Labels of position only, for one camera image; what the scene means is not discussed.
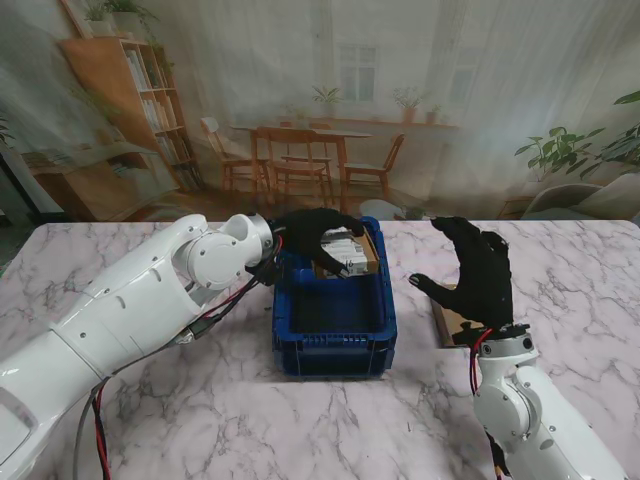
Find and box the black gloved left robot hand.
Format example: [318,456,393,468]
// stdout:
[272,208,366,279]

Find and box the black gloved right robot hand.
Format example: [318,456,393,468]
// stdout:
[408,215,516,335]

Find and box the long cardboard package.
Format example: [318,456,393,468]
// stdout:
[431,283,485,349]

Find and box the small cardboard package with label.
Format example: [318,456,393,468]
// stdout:
[313,225,380,279]

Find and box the blue plastic turnover box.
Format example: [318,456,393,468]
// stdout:
[272,215,399,384]

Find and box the printed room scene backdrop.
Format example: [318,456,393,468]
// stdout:
[0,0,640,225]

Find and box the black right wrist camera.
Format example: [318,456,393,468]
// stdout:
[452,322,485,347]

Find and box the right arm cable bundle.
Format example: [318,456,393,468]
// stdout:
[467,327,512,477]

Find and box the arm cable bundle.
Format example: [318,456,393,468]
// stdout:
[72,234,287,480]
[467,327,512,477]

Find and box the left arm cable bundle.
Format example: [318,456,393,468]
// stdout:
[72,234,287,480]

